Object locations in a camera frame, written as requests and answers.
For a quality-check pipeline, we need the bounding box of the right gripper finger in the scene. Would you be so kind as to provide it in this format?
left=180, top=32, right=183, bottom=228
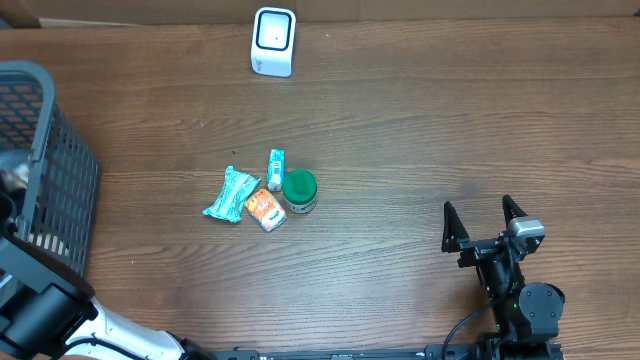
left=502, top=194, right=528, bottom=225
left=441, top=201, right=470, bottom=252

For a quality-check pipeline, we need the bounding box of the green lid jar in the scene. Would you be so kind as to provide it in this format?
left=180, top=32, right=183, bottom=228
left=282, top=169, right=318, bottom=214

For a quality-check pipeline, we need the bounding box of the orange snack packet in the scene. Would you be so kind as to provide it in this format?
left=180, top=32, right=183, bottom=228
left=245, top=189, right=287, bottom=232

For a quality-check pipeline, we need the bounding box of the small teal white carton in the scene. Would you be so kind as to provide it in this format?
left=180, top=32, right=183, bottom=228
left=267, top=149, right=286, bottom=192

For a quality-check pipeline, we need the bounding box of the teal snack bar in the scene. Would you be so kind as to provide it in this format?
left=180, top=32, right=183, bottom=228
left=202, top=165, right=261, bottom=223

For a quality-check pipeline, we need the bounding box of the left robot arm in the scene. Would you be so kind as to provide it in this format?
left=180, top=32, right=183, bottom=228
left=1, top=194, right=213, bottom=360

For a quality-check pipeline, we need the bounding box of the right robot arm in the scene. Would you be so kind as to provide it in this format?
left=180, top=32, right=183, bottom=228
left=436, top=195, right=566, bottom=359

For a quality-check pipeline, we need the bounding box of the white barcode scanner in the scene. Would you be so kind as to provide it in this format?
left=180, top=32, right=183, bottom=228
left=250, top=7, right=297, bottom=78

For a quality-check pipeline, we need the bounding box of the grey plastic mesh basket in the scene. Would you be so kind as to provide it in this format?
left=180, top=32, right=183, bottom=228
left=1, top=60, right=101, bottom=276

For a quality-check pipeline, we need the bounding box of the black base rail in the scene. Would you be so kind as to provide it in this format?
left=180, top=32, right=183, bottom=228
left=209, top=342, right=565, bottom=360

